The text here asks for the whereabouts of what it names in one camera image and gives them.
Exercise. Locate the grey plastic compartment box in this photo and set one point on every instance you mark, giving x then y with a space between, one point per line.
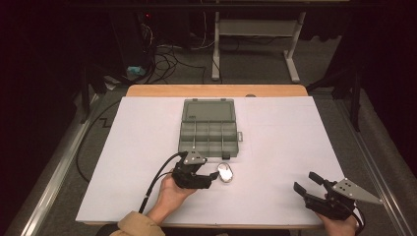
208 131

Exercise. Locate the black metal stand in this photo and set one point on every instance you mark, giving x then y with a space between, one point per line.
355 105
86 98

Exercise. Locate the aluminium rail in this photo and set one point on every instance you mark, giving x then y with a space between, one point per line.
377 170
59 170

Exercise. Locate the white board sheet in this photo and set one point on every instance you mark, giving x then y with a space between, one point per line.
278 147

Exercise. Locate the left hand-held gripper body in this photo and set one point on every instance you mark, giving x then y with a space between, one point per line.
193 159

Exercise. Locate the person's right hand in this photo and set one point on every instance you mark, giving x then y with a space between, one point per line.
341 227

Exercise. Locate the person's left hand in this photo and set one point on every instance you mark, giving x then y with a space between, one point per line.
170 195

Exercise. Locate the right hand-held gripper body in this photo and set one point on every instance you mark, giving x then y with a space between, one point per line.
347 190

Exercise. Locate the white metal desk frame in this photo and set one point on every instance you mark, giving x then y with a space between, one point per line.
259 28

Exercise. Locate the teal object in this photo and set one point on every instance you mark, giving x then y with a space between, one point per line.
135 70

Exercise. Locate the small white oval case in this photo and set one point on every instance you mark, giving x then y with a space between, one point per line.
225 172

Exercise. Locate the black computer tower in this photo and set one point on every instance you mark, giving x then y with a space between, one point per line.
131 39

